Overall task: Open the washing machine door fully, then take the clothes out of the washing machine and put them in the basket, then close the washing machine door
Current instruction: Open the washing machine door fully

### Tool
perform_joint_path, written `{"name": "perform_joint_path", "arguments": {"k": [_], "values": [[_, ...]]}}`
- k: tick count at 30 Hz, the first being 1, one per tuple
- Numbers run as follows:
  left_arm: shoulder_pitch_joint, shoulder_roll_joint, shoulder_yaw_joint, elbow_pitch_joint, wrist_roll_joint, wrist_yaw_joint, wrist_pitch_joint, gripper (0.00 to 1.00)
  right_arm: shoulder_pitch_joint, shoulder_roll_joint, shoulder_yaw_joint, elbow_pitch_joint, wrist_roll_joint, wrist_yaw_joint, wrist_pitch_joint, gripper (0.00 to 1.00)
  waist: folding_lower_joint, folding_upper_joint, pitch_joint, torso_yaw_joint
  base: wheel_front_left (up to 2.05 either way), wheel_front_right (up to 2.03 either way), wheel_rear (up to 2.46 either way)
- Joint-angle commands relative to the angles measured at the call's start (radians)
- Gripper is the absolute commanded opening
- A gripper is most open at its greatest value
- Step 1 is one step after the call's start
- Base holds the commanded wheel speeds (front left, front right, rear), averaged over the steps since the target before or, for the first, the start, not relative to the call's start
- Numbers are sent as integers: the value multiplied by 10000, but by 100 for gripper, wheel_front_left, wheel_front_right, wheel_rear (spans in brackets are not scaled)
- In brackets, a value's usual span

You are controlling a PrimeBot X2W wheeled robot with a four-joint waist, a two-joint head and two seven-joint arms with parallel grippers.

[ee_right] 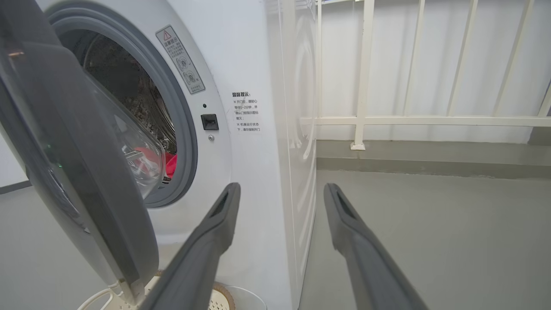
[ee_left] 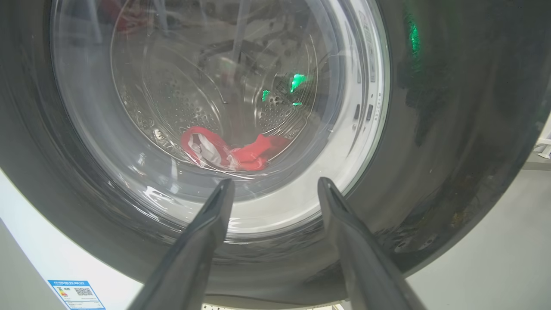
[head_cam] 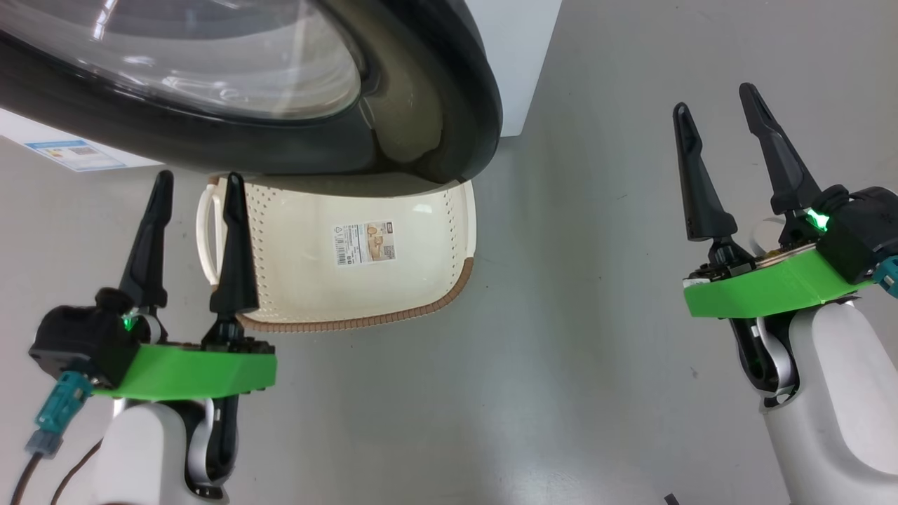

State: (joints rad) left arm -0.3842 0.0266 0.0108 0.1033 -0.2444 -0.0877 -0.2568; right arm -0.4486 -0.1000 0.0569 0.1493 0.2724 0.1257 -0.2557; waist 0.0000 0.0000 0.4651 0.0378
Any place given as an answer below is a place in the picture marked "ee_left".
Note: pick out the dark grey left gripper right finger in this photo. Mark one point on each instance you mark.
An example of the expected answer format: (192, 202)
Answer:
(366, 267)

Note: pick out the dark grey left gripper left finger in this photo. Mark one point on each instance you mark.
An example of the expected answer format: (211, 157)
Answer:
(189, 258)

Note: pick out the black round glass washer door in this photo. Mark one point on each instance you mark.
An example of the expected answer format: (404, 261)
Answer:
(430, 172)

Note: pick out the red and white garment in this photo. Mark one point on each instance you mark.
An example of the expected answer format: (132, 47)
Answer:
(254, 153)

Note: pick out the white front-load washing machine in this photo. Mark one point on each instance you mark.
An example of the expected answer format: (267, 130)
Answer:
(43, 258)

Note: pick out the blue energy label sticker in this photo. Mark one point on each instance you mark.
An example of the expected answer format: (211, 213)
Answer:
(73, 297)

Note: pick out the perforated steel washer drum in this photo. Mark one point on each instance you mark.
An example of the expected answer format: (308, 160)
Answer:
(181, 103)

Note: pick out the white plastic rack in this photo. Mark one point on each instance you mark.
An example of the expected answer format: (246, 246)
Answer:
(544, 144)

